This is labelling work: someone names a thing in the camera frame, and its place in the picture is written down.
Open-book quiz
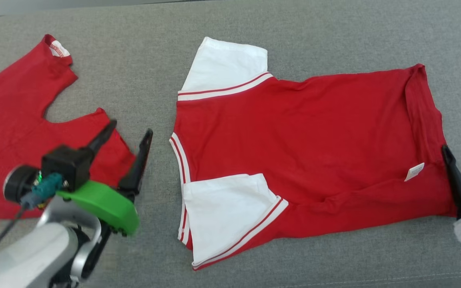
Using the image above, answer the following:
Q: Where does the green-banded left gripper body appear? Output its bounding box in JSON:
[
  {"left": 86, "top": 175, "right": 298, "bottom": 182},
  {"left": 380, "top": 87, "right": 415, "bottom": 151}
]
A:
[{"left": 3, "top": 165, "right": 140, "bottom": 236}]

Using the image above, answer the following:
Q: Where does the black cable with teal connector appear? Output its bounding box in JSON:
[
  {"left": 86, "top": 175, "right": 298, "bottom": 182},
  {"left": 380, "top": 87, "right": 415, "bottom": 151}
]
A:
[{"left": 0, "top": 173, "right": 64, "bottom": 258}]

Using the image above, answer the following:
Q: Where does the red sleeveless garment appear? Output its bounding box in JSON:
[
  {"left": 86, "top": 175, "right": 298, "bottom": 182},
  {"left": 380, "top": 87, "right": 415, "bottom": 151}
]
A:
[{"left": 0, "top": 34, "right": 137, "bottom": 220}]

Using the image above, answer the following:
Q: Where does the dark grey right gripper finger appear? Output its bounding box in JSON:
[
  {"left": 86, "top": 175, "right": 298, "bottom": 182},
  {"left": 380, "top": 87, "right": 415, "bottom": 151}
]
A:
[{"left": 441, "top": 144, "right": 461, "bottom": 206}]

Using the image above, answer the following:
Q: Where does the red and white t-shirt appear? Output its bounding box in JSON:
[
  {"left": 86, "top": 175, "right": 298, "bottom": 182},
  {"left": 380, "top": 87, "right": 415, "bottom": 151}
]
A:
[{"left": 169, "top": 37, "right": 457, "bottom": 271}]

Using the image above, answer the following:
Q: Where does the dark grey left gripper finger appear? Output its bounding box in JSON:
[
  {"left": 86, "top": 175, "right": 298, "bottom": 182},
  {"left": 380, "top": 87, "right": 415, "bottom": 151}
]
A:
[
  {"left": 78, "top": 119, "right": 118, "bottom": 161},
  {"left": 117, "top": 128, "right": 154, "bottom": 202}
]

